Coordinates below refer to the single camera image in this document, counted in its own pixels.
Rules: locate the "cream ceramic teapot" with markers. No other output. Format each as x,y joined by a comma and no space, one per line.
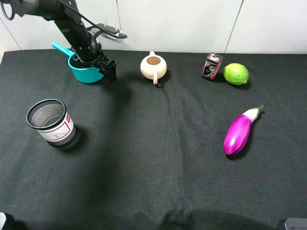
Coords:
153,67

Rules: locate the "purple toy eggplant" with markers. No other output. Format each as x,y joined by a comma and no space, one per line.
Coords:
238,133

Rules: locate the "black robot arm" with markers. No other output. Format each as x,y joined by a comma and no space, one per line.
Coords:
64,13

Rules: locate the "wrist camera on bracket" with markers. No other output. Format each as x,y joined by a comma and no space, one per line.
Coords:
106,31

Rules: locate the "black mesh pen cup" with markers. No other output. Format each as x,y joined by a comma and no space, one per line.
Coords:
52,121

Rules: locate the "green lime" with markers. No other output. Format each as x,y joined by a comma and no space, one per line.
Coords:
236,74

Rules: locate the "teal plastic scoop cup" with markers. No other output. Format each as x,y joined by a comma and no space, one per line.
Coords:
82,73

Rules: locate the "black table cloth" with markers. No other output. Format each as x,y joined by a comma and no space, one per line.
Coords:
152,157

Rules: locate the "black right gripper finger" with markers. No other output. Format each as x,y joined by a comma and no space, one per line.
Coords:
110,72

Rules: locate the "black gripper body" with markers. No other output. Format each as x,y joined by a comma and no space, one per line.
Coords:
91,55

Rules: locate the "black gum box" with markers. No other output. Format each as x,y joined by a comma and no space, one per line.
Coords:
211,66

